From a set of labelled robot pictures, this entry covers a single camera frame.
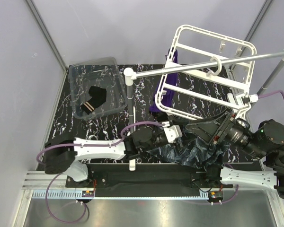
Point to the white clip sock hanger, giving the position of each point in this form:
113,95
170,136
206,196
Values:
206,71

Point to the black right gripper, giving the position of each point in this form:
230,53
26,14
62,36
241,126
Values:
212,128

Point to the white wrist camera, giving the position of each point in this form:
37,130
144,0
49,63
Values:
245,104
171,132

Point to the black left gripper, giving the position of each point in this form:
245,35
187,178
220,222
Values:
175,122

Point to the grey white drying rack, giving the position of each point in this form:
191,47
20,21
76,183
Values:
131,76

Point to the purple sock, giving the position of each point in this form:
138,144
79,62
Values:
167,97

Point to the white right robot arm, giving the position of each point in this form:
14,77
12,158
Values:
267,142

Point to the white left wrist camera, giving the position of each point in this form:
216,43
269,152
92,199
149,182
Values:
171,132

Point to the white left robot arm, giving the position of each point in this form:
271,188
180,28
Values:
135,139

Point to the black striped sock in bin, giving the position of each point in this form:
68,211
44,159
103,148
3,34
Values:
97,98

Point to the clear plastic bin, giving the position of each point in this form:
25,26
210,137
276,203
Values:
102,73

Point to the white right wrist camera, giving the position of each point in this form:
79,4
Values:
245,104

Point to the dark patterned cloth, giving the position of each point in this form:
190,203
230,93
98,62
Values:
189,150

